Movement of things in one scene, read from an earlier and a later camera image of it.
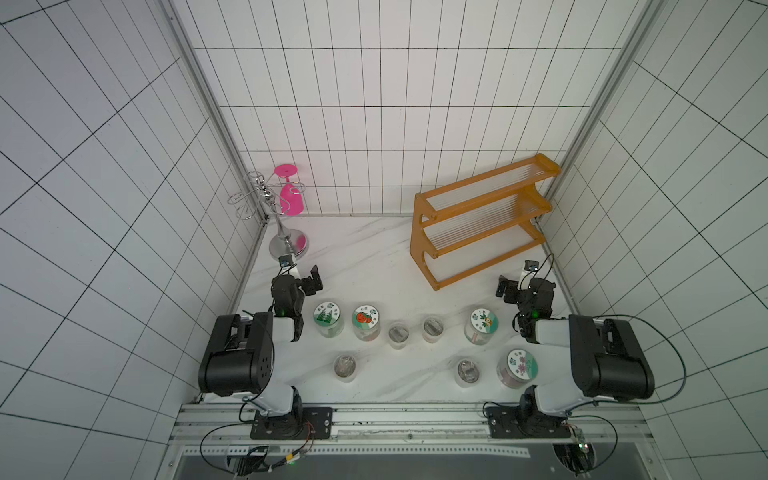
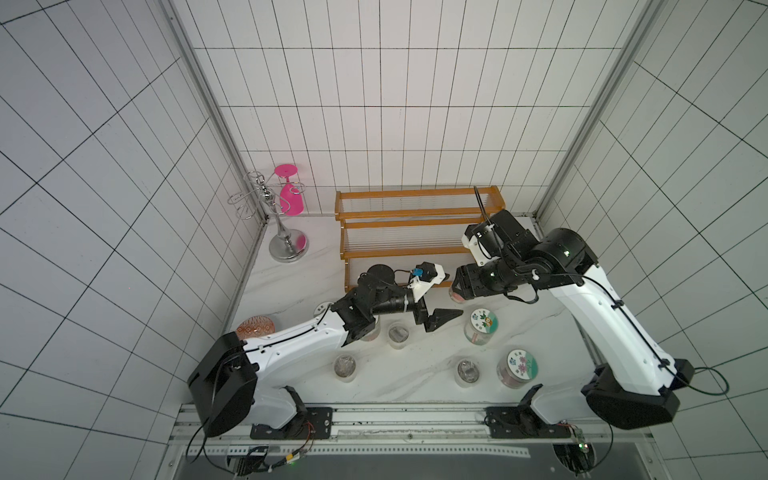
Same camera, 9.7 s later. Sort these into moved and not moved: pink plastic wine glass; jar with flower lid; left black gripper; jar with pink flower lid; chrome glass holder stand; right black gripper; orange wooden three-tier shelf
Moved: right black gripper; left black gripper; orange wooden three-tier shelf
Not moved: chrome glass holder stand; jar with pink flower lid; jar with flower lid; pink plastic wine glass
